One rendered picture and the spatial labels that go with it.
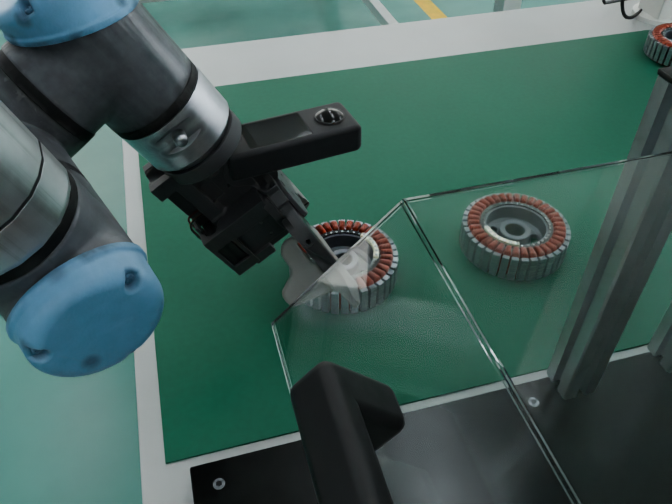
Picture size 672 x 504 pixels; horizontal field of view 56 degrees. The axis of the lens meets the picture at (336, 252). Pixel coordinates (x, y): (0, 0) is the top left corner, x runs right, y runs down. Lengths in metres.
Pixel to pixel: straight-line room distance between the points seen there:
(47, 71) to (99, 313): 0.17
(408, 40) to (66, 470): 1.08
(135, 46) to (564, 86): 0.75
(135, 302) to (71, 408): 1.24
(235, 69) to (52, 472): 0.91
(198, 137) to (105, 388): 1.16
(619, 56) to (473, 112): 0.32
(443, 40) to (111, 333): 0.91
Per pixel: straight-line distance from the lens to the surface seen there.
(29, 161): 0.31
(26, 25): 0.42
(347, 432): 0.18
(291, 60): 1.08
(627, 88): 1.08
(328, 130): 0.52
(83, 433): 1.52
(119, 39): 0.43
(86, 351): 0.34
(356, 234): 0.66
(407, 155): 0.84
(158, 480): 0.55
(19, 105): 0.43
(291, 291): 0.56
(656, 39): 1.18
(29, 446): 1.55
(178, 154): 0.47
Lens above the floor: 1.22
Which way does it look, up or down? 43 degrees down
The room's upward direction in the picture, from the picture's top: straight up
